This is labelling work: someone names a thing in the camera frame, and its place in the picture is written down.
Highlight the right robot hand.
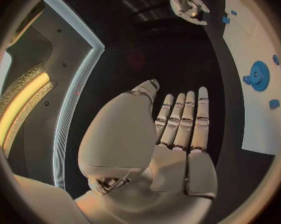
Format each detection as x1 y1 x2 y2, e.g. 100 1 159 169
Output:
169 0 211 26

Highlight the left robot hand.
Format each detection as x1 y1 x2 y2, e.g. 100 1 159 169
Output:
74 78 219 224

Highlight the white task board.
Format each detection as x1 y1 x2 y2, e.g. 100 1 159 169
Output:
221 0 281 156

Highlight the blue gear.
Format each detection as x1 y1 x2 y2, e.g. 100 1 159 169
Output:
250 60 271 93

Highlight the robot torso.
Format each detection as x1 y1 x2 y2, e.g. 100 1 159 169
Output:
0 0 106 190

